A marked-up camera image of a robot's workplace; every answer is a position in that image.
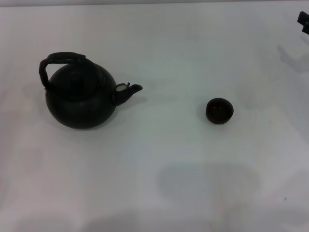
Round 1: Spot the small dark brown teacup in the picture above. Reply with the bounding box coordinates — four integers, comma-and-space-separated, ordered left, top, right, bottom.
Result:
206, 97, 234, 125

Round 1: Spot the black round teapot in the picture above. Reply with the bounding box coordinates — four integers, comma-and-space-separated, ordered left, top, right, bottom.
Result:
38, 51, 143, 130

